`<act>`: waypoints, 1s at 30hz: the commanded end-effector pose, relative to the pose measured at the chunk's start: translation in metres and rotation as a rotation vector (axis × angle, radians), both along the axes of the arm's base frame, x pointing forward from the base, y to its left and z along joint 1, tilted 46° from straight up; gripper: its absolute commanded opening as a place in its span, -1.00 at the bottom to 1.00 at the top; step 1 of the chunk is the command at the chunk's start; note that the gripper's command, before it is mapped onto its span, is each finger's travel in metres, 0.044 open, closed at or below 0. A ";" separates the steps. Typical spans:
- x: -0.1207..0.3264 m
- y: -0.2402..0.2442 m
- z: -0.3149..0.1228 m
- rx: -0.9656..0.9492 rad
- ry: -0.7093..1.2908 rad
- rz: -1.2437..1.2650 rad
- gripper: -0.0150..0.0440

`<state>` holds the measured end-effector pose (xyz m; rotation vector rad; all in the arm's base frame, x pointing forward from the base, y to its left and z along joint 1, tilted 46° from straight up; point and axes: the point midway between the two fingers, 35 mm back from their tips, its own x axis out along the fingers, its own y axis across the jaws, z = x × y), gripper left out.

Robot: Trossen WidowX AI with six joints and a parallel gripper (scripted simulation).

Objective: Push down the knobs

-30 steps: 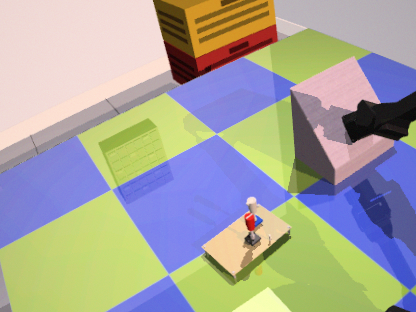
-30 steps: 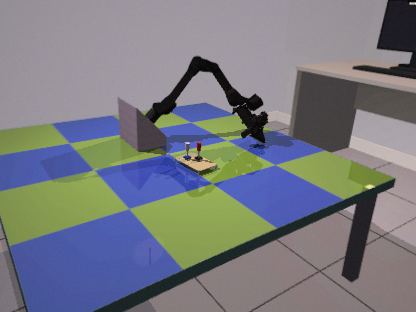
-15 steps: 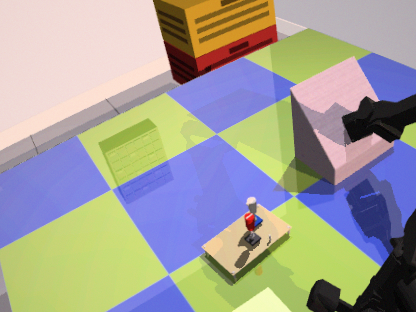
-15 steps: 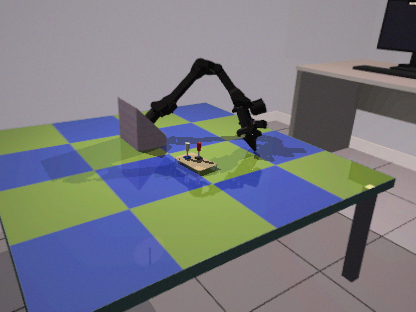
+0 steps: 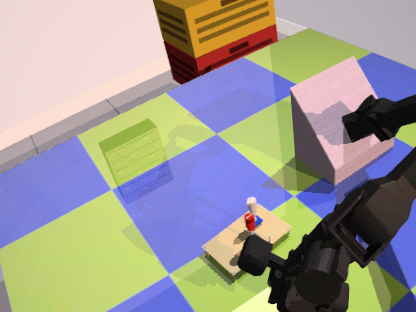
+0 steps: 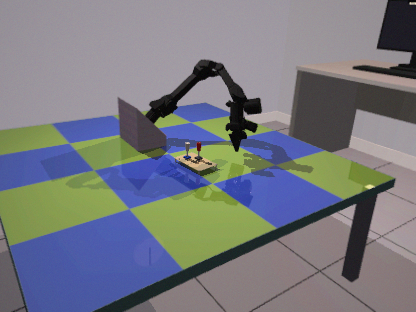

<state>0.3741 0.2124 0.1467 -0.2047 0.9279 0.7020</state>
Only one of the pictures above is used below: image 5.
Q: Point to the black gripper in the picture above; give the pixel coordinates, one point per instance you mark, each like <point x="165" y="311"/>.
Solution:
<point x="256" y="254"/>

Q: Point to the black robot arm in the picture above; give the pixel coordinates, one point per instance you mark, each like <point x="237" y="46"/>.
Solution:
<point x="375" y="211"/>

